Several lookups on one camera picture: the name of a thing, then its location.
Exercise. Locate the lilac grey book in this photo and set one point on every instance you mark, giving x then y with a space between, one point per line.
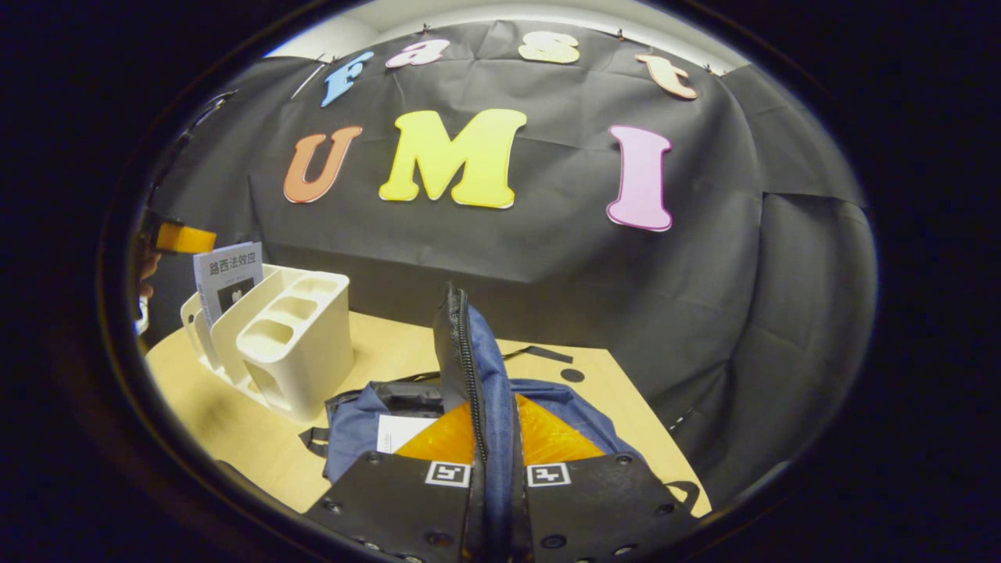
227 270

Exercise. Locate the cream plastic bookshelf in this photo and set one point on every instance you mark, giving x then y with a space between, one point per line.
305 352

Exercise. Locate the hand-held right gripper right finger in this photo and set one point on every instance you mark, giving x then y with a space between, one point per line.
594 500

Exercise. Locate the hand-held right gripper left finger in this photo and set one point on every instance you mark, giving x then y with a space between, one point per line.
399 500

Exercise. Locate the black backdrop cloth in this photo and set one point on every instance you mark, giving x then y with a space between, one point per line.
704 313

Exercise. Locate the black round table grommet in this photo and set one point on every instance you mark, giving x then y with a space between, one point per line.
572 374

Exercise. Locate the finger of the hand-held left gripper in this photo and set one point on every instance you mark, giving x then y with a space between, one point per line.
188 238

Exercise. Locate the blue schoolbag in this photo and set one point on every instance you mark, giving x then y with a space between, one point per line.
352 430

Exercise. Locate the thin white rod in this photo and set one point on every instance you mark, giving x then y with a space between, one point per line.
309 78

